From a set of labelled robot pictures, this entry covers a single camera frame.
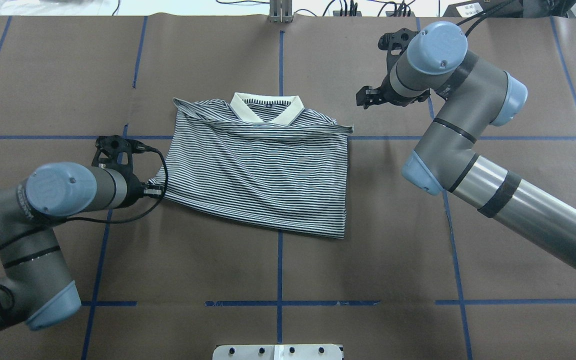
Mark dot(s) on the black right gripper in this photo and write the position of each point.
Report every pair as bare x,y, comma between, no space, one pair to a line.
394,96

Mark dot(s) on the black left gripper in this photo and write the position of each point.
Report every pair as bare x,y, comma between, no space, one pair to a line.
134,191

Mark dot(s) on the navy white striped polo shirt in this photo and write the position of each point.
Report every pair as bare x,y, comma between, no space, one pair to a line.
263,160

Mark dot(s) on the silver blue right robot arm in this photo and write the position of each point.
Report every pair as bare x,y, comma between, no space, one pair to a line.
477,95

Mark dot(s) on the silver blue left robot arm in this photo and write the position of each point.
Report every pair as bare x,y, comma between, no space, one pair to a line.
36,286

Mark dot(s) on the black rectangular box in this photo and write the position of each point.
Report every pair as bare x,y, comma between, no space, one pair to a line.
468,8

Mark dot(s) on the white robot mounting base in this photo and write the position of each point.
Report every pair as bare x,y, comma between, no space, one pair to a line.
308,351

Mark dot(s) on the aluminium extrusion post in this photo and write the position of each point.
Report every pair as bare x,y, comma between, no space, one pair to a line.
280,11

